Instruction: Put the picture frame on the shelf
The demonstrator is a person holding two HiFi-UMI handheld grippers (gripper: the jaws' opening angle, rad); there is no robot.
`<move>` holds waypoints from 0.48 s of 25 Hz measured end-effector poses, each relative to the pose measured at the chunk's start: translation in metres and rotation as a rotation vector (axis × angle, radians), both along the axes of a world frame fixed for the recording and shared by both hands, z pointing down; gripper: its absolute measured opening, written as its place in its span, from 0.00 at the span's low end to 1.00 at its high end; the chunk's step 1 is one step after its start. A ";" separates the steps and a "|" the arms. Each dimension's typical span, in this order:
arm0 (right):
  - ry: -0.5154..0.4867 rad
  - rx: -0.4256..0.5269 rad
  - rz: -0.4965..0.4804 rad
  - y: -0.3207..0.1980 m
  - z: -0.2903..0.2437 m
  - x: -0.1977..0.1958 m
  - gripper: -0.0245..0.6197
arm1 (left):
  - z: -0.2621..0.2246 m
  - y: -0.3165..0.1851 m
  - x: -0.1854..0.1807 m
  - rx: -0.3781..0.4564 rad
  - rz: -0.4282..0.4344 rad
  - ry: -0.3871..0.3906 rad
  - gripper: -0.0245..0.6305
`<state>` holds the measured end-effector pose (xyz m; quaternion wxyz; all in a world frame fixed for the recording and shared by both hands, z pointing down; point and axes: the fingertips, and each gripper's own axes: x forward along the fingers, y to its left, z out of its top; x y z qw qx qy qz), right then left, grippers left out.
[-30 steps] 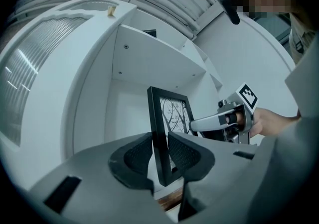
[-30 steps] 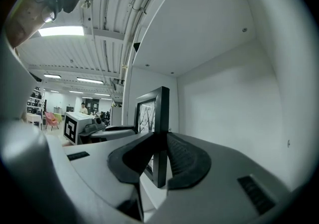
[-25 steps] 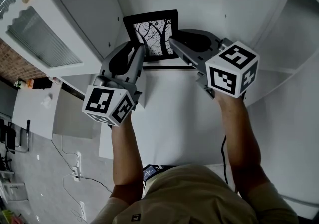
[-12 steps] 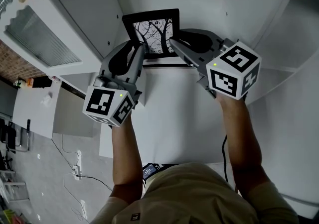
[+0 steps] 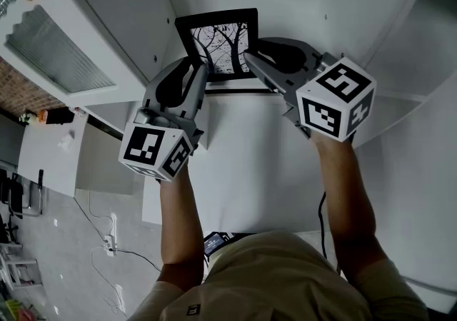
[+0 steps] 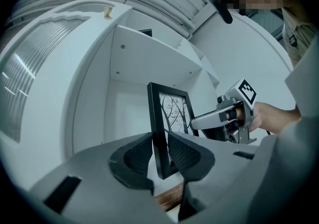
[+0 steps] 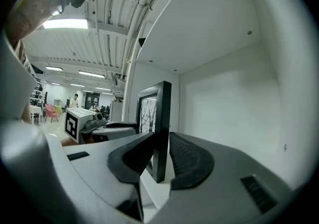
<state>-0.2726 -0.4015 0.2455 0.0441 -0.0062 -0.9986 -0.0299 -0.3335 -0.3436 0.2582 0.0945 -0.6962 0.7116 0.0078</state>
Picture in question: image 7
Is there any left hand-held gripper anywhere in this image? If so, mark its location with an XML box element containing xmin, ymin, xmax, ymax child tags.
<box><xmin>64</xmin><ymin>108</ymin><xmax>138</xmax><ymax>144</ymax></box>

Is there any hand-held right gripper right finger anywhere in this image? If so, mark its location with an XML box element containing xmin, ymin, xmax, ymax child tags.
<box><xmin>146</xmin><ymin>132</ymin><xmax>294</xmax><ymax>224</ymax></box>

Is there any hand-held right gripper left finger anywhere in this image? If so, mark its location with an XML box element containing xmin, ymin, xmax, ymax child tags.
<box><xmin>62</xmin><ymin>132</ymin><xmax>156</xmax><ymax>222</ymax></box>

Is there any black framed picture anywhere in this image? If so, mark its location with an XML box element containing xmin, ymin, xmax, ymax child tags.
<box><xmin>136</xmin><ymin>80</ymin><xmax>172</xmax><ymax>184</ymax></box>

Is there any white cabinet box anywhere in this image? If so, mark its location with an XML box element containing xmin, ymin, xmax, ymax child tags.
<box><xmin>124</xmin><ymin>0</ymin><xmax>316</xmax><ymax>219</ymax></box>

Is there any person's left forearm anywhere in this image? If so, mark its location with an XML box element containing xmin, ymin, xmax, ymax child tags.
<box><xmin>60</xmin><ymin>136</ymin><xmax>82</xmax><ymax>147</ymax></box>

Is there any person's left hand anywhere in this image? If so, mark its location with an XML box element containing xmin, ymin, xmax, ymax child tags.
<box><xmin>84</xmin><ymin>133</ymin><xmax>102</xmax><ymax>144</ymax></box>

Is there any black double door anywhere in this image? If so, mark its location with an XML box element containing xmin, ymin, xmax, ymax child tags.
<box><xmin>84</xmin><ymin>93</ymin><xmax>100</xmax><ymax>109</ymax></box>

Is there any pink chair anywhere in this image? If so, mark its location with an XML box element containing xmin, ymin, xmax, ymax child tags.
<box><xmin>44</xmin><ymin>103</ymin><xmax>60</xmax><ymax>123</ymax></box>

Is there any small white table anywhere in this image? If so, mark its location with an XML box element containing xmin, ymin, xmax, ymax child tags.
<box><xmin>29</xmin><ymin>105</ymin><xmax>43</xmax><ymax>126</ymax></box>

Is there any white rack with dark boxes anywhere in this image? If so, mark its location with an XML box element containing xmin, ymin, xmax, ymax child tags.
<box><xmin>29</xmin><ymin>67</ymin><xmax>48</xmax><ymax>107</ymax></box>

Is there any person's beige shirt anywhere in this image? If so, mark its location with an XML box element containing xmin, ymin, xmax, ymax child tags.
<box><xmin>12</xmin><ymin>40</ymin><xmax>33</xmax><ymax>74</ymax></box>

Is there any white shelf cabinet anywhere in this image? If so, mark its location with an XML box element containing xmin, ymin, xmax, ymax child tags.
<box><xmin>122</xmin><ymin>0</ymin><xmax>317</xmax><ymax>221</ymax></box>

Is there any person's head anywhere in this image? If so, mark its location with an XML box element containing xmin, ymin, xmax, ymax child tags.
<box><xmin>4</xmin><ymin>0</ymin><xmax>75</xmax><ymax>44</ymax></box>

